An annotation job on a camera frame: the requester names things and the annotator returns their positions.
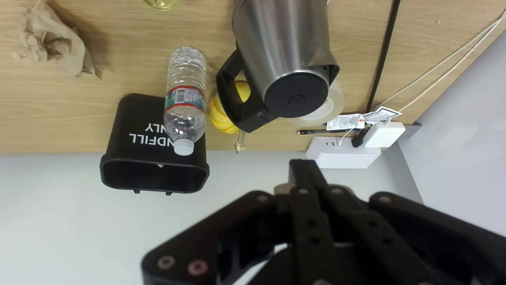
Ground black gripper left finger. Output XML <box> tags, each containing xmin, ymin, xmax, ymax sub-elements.
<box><xmin>141</xmin><ymin>156</ymin><xmax>318</xmax><ymax>285</ymax></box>

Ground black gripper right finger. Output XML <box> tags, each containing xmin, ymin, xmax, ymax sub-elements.
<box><xmin>306</xmin><ymin>156</ymin><xmax>506</xmax><ymax>285</ymax></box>

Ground stainless steel electric kettle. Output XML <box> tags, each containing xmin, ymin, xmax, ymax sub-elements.
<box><xmin>214</xmin><ymin>0</ymin><xmax>345</xmax><ymax>134</ymax></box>

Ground white power adapter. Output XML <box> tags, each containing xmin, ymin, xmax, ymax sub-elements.
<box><xmin>363</xmin><ymin>120</ymin><xmax>409</xmax><ymax>150</ymax></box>

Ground white power strip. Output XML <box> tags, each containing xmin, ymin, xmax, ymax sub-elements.
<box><xmin>306</xmin><ymin>134</ymin><xmax>383</xmax><ymax>170</ymax></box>

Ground small yellow pumpkin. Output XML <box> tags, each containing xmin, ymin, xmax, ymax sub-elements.
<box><xmin>209</xmin><ymin>78</ymin><xmax>254</xmax><ymax>154</ymax></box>

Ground black mug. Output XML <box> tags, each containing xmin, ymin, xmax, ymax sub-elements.
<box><xmin>99</xmin><ymin>91</ymin><xmax>213</xmax><ymax>196</ymax></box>

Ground silver foil packet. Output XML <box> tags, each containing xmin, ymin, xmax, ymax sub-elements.
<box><xmin>325</xmin><ymin>105</ymin><xmax>402</xmax><ymax>132</ymax></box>

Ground clear plastic water bottle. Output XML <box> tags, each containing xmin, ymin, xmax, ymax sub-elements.
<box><xmin>163</xmin><ymin>45</ymin><xmax>211</xmax><ymax>158</ymax></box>

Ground clear tape roll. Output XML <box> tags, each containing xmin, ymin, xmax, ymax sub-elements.
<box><xmin>287</xmin><ymin>77</ymin><xmax>348</xmax><ymax>126</ymax></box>

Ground crumpled brown paper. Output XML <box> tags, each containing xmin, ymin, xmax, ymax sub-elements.
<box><xmin>12</xmin><ymin>0</ymin><xmax>100</xmax><ymax>78</ymax></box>

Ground white adapter cable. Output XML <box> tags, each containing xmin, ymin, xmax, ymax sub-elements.
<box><xmin>396</xmin><ymin>21</ymin><xmax>506</xmax><ymax>116</ymax></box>

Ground thin white cable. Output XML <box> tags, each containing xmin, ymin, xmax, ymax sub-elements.
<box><xmin>377</xmin><ymin>9</ymin><xmax>506</xmax><ymax>110</ymax></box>

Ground thick black power cable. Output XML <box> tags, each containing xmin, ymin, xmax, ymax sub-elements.
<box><xmin>350</xmin><ymin>0</ymin><xmax>402</xmax><ymax>148</ymax></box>

